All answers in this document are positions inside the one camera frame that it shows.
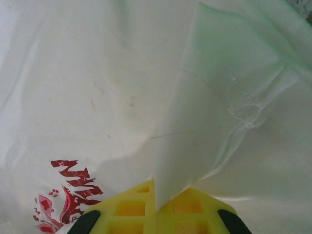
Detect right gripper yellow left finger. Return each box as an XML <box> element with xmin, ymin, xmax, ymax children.
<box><xmin>69</xmin><ymin>179</ymin><xmax>159</xmax><ymax>234</ymax></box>

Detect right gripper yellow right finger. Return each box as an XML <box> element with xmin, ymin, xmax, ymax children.
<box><xmin>158</xmin><ymin>187</ymin><xmax>253</xmax><ymax>234</ymax></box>

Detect white t-shirt with red print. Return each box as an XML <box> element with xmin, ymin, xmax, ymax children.
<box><xmin>0</xmin><ymin>0</ymin><xmax>312</xmax><ymax>234</ymax></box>

